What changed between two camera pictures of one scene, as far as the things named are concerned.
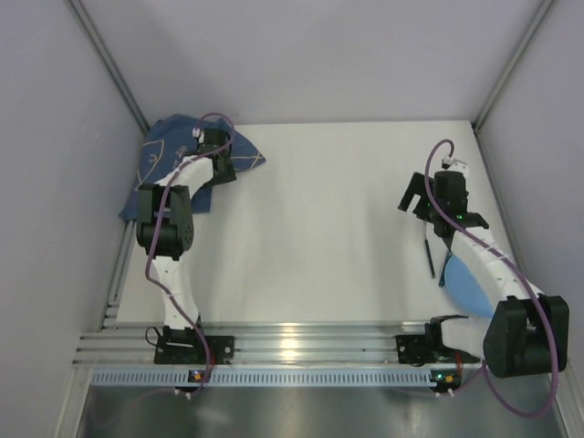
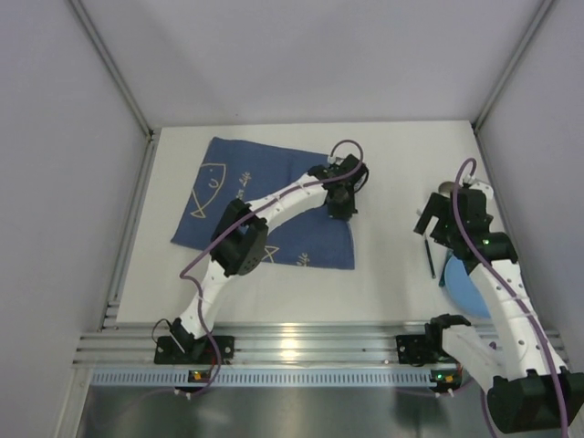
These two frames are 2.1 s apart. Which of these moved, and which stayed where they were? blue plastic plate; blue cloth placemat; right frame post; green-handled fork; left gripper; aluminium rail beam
Moved: left gripper; blue cloth placemat
Stayed: green-handled fork; blue plastic plate; right frame post; aluminium rail beam
